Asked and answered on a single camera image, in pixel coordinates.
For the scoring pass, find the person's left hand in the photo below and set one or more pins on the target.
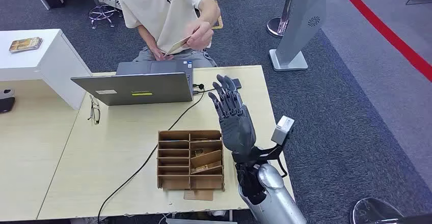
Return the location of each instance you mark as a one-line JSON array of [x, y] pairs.
[[199, 35]]

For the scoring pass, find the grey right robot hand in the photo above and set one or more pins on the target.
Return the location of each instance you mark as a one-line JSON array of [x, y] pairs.
[[236, 128]]

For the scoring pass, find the person's right hand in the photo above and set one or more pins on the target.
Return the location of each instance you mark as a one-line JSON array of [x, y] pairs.
[[160, 54]]

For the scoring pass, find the golden hotel ID card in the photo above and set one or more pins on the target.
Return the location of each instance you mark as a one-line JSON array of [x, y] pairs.
[[177, 46]]

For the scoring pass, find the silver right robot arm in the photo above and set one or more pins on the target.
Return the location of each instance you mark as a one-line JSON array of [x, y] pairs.
[[276, 202]]

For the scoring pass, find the person's left forearm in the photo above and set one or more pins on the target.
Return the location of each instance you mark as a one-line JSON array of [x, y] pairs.
[[211, 11]]

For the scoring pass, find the person's right forearm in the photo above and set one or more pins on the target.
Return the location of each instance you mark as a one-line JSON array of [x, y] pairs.
[[148, 38]]

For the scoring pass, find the person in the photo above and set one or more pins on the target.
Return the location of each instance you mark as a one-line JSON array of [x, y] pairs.
[[162, 13]]

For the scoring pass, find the small golden card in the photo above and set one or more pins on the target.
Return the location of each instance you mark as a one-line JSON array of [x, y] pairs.
[[199, 152]]

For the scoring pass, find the golden card lying flat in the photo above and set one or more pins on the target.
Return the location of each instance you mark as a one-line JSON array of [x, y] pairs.
[[204, 169]]

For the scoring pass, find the wooden card organizer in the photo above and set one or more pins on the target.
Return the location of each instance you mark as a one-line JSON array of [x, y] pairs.
[[175, 182]]

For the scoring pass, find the grey laptop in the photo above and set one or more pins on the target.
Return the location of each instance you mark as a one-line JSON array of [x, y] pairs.
[[135, 89]]

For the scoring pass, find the small black USB hub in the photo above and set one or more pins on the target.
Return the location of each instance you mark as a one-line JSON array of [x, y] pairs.
[[238, 82]]

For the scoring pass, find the chrome chair base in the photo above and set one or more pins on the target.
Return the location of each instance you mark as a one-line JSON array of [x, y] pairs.
[[101, 12]]

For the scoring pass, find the white shoe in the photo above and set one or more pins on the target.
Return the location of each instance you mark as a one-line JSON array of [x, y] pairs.
[[109, 0]]

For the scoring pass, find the flat cardboard piece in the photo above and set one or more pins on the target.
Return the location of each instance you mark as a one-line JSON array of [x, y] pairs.
[[199, 195]]

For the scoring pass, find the eyeglasses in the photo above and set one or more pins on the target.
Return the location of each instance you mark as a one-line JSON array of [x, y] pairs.
[[96, 114]]

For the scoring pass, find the white plastic box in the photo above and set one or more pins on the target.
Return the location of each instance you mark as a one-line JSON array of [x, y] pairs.
[[195, 221]]

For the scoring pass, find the grey kiosk stand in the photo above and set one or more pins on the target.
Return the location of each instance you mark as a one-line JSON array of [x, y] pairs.
[[300, 20]]

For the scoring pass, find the white cabinet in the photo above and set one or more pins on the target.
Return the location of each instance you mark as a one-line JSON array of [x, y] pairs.
[[50, 64]]

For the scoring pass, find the stack of golden cards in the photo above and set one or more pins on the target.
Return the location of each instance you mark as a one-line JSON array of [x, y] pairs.
[[25, 44]]

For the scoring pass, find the grey rounded device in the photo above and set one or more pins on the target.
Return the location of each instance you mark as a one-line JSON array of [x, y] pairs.
[[6, 92]]

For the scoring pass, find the round chrome base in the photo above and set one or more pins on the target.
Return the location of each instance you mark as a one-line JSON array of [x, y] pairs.
[[374, 212]]

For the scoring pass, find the black flat device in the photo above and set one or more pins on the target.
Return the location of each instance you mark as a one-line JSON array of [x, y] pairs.
[[6, 105]]

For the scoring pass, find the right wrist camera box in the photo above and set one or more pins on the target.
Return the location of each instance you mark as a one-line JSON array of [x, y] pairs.
[[282, 129]]

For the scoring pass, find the chrome stanchion post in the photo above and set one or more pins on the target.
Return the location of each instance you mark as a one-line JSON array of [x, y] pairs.
[[275, 28]]

